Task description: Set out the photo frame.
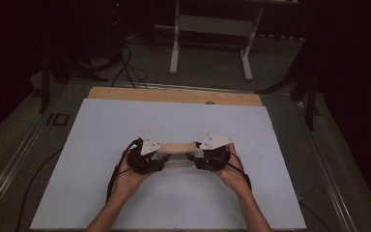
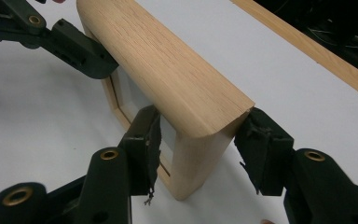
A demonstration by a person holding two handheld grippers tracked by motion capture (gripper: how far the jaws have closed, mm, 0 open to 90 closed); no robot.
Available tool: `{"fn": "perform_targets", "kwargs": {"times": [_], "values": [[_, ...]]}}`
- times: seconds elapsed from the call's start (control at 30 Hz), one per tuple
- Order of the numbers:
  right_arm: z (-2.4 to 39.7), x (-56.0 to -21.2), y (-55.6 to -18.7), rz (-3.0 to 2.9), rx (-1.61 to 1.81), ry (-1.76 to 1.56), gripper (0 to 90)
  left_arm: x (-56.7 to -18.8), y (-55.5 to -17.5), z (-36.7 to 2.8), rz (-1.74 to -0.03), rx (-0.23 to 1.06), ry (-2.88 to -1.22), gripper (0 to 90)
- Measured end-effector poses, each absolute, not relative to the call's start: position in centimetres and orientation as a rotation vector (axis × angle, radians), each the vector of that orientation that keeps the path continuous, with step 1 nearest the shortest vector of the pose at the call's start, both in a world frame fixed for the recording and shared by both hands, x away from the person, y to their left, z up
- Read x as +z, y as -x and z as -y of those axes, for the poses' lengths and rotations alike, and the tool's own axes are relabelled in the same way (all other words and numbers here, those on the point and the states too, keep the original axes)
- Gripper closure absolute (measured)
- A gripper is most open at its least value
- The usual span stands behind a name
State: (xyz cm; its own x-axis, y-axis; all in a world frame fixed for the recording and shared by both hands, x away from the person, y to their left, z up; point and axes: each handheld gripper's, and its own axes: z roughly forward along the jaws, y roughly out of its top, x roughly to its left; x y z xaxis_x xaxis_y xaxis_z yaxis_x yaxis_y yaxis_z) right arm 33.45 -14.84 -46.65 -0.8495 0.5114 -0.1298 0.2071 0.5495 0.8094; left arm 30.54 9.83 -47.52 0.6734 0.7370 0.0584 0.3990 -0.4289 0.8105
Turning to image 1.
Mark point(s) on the white metal desk frame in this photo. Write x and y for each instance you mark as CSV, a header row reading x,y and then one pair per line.
x,y
214,25

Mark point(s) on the person's right hand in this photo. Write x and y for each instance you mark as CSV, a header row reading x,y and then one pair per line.
x,y
235,177

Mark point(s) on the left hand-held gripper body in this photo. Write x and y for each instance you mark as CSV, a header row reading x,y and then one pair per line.
x,y
141,162

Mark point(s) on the small wooden box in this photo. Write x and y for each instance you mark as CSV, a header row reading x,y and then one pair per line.
x,y
177,149

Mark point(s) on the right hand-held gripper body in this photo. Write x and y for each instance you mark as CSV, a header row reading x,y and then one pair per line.
x,y
214,159

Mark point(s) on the metal floor rail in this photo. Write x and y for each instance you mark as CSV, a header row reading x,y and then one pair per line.
x,y
9,174
328,174

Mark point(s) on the white table mat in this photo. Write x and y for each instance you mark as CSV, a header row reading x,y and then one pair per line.
x,y
109,122

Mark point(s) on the black tripod stand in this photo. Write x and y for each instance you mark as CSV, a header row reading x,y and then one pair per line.
x,y
309,96
46,83

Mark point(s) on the black rectangular floor plate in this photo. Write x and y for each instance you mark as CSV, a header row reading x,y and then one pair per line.
x,y
58,119

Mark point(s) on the person's left hand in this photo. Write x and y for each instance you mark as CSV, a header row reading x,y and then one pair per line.
x,y
127,183

